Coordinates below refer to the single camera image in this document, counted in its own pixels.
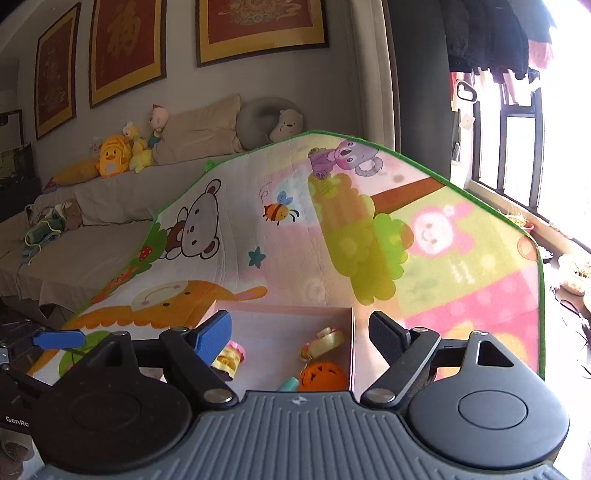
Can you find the orange plush toy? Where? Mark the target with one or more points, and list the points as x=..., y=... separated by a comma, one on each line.
x=113, y=159

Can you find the pink faced doll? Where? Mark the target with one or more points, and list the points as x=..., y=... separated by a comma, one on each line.
x=157, y=117

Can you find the pale plant pot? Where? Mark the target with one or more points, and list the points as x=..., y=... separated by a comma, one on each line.
x=575, y=277

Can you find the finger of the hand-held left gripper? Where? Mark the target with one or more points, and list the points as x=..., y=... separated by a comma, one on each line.
x=60, y=339

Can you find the beige cushion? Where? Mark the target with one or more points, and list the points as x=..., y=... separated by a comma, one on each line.
x=198, y=129

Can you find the narrow red framed picture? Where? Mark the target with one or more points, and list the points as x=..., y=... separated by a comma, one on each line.
x=55, y=78

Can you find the dark cabinet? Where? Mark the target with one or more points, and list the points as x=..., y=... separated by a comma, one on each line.
x=18, y=194

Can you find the teal toy piece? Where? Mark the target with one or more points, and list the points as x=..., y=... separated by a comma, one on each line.
x=290, y=384

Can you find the small yellow white duck plush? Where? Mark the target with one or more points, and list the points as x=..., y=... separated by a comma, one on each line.
x=130, y=131

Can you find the yellow pink toy cake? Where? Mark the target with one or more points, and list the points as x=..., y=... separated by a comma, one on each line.
x=323, y=344

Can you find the white bear plush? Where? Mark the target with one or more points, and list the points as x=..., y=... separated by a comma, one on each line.
x=288, y=122

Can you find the yellow plush toy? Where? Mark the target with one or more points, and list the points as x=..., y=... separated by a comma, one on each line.
x=141, y=159

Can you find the beige covered sofa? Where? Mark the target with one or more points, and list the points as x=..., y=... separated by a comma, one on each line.
x=101, y=207

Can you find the red plant pot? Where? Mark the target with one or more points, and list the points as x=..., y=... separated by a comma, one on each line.
x=524, y=222

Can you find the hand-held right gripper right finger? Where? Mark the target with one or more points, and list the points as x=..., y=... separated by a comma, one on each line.
x=385, y=337

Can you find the dark hanging clothes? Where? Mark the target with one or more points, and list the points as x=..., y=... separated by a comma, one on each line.
x=485, y=32

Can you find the pink cardboard box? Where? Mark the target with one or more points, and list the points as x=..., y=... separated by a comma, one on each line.
x=286, y=323

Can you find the beige curtain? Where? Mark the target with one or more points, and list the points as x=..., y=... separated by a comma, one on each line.
x=374, y=69

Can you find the brown plush toy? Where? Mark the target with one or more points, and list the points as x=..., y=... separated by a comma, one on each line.
x=73, y=217

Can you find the grey neck pillow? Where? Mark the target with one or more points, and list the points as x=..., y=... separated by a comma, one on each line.
x=251, y=124

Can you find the wide red framed picture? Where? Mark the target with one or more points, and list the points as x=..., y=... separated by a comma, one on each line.
x=263, y=23

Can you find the black window grille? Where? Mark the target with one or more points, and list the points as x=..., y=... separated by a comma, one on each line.
x=503, y=152

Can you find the orange perforated ball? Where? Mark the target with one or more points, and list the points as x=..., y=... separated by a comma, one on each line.
x=323, y=376

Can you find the cartoon animal printed mat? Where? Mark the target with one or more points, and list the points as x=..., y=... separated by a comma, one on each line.
x=277, y=258

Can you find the white paper note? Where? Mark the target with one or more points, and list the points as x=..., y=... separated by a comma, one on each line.
x=468, y=120

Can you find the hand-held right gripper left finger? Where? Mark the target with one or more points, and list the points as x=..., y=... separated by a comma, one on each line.
x=214, y=339

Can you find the red gold character framed picture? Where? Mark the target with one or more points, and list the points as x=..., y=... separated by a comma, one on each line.
x=124, y=46

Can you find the orange banana pillow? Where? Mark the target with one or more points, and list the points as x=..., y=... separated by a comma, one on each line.
x=76, y=173

